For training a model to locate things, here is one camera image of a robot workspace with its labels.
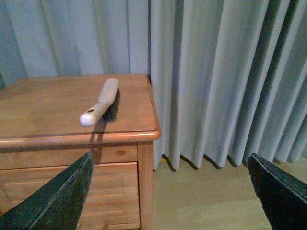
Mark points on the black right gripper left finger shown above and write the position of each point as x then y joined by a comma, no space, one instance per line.
58,204

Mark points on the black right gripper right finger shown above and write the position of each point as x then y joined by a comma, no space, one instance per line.
283,197

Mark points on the beige hand brush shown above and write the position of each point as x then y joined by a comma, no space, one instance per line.
107,106

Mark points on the wooden nightstand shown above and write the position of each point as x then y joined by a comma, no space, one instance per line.
41,135

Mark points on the grey curtain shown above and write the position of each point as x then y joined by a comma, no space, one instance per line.
229,77

